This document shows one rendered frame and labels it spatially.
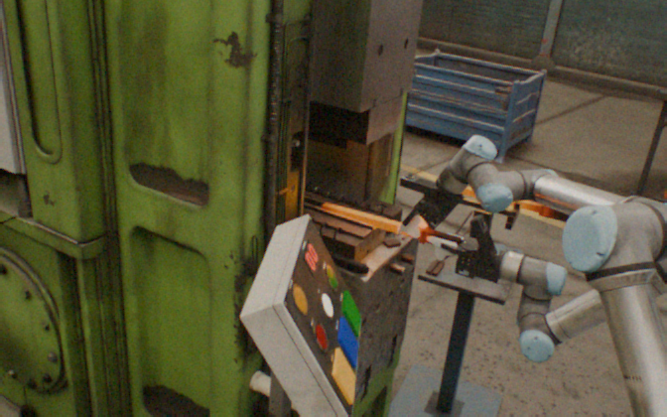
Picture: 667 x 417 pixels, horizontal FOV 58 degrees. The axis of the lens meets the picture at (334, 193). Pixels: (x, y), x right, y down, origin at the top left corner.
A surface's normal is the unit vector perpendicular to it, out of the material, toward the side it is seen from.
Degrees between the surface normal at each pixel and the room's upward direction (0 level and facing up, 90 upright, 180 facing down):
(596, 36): 92
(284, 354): 90
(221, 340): 90
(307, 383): 90
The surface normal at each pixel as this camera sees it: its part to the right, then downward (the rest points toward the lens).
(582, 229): -0.96, -0.07
